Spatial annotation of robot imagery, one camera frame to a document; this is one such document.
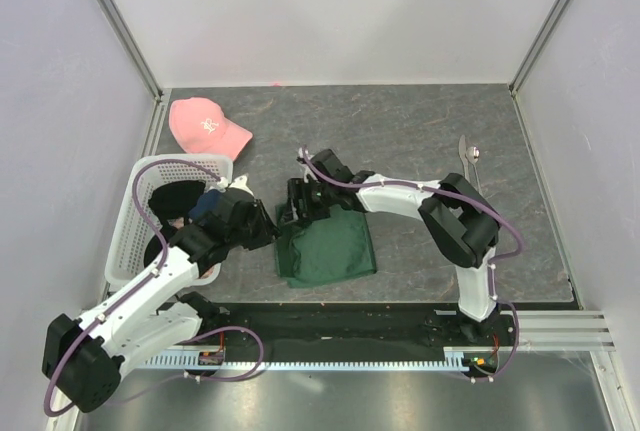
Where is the right aluminium frame post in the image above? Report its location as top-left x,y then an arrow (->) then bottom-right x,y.
509,0 -> 572,97

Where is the black cloth in basket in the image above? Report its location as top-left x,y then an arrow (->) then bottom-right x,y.
147,180 -> 205,243

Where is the white perforated plastic basket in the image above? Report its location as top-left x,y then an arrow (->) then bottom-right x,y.
104,154 -> 233,291

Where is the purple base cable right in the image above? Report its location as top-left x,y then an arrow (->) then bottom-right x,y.
449,300 -> 524,386

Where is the light blue slotted cable duct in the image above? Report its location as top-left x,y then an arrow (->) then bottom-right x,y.
138,348 -> 486,373

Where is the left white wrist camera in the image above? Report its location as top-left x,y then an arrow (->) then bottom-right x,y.
215,174 -> 253,195

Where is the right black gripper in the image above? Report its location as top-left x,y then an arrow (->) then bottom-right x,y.
281,177 -> 335,225

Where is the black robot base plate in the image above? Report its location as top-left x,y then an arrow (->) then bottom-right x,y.
182,293 -> 516,348

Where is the navy blue cloth in basket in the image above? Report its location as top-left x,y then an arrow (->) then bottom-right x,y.
188,189 -> 222,222

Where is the silver spoon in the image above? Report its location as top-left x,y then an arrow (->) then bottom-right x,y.
466,146 -> 482,194

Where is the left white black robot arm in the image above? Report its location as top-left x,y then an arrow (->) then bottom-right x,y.
42,187 -> 280,417

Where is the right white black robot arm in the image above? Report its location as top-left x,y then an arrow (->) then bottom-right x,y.
276,149 -> 502,345

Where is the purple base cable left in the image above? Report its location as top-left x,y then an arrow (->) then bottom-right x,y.
107,325 -> 265,406

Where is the dark green cloth napkin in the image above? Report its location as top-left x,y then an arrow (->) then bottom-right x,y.
275,206 -> 378,289

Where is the aluminium frame post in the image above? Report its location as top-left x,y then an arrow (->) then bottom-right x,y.
96,0 -> 163,101
509,0 -> 572,97

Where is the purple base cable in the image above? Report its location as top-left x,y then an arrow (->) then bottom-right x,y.
107,325 -> 265,406
449,300 -> 524,386

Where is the left aluminium frame post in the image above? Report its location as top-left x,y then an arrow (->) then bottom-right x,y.
96,0 -> 163,101

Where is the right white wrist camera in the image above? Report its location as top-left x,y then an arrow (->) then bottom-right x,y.
296,146 -> 315,182

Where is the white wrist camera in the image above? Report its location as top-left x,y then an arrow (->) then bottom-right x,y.
215,174 -> 253,195
296,146 -> 315,182

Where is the pink baseball cap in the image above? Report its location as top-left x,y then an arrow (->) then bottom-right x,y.
168,97 -> 253,160

